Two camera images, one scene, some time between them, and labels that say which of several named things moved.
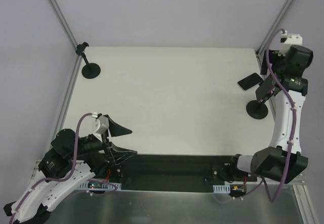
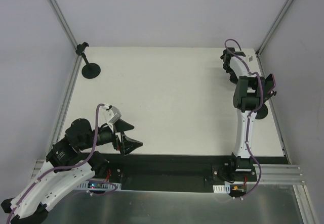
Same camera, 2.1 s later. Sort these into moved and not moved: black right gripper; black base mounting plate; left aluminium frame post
Moved: black right gripper
Not moved: left aluminium frame post; black base mounting plate
